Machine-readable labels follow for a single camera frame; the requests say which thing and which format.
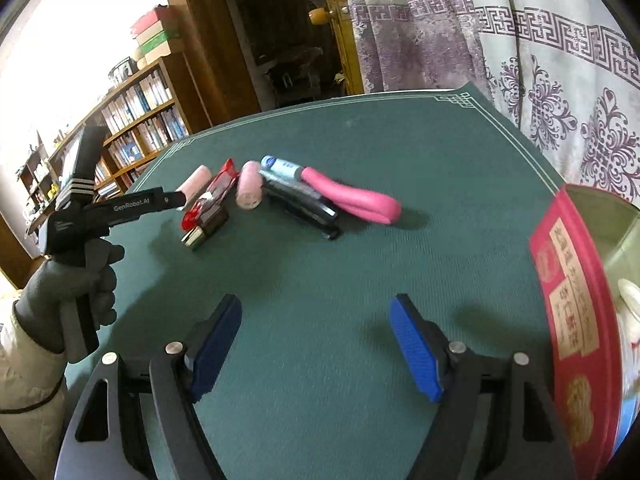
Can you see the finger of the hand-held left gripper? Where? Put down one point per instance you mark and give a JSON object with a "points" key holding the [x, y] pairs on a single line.
{"points": [[170, 200]]}

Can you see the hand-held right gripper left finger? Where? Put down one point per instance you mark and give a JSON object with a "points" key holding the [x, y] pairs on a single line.
{"points": [[215, 352]]}

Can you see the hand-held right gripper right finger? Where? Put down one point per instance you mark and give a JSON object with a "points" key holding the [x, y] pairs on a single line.
{"points": [[416, 352]]}

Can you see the pale pink hair roller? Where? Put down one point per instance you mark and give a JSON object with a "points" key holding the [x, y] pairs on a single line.
{"points": [[248, 186], [196, 180]]}

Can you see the white tube with blue print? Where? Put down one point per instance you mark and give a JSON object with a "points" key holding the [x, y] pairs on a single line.
{"points": [[282, 167]]}

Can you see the pink tin box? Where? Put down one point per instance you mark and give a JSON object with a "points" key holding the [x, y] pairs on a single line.
{"points": [[585, 335]]}

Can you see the person's left forearm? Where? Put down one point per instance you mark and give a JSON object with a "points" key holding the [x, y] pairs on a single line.
{"points": [[25, 385]]}

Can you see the green desktop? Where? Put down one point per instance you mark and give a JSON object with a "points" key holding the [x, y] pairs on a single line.
{"points": [[325, 270]]}

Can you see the person's left hand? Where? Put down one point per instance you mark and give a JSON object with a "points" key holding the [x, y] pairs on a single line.
{"points": [[42, 300]]}

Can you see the red snack packet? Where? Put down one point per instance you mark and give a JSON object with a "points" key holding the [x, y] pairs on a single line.
{"points": [[212, 199]]}

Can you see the gold and black lipstick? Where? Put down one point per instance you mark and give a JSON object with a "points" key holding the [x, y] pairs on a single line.
{"points": [[195, 237]]}

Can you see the small wooden shelf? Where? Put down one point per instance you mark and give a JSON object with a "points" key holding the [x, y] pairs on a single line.
{"points": [[35, 180]]}

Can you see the wooden bookshelf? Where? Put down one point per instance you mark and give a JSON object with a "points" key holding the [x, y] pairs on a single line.
{"points": [[192, 95]]}

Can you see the rows of books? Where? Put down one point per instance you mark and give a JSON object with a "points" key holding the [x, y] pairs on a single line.
{"points": [[145, 95]]}

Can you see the black stapler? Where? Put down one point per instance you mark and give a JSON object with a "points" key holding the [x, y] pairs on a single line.
{"points": [[307, 207]]}

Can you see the black and white container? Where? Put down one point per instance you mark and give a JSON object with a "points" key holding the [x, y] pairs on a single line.
{"points": [[120, 71]]}

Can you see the green and white box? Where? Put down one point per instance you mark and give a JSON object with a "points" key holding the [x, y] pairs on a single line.
{"points": [[160, 44]]}

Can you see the bent pink foam hair curler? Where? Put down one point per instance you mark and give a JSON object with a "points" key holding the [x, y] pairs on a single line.
{"points": [[362, 202]]}

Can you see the dim room furniture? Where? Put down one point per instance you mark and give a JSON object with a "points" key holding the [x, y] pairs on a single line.
{"points": [[290, 70]]}

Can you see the pale floor clutter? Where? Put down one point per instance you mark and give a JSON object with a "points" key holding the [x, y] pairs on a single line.
{"points": [[338, 79]]}

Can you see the glossy white plastic item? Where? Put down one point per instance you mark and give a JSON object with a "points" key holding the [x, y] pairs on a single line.
{"points": [[631, 310]]}

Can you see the wooden door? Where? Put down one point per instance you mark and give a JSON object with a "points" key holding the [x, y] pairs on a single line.
{"points": [[345, 50]]}

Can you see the round door knob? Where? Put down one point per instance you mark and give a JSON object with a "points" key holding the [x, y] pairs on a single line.
{"points": [[320, 15]]}

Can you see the white and purple patterned curtain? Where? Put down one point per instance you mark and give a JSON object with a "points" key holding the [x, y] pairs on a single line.
{"points": [[450, 20]]}

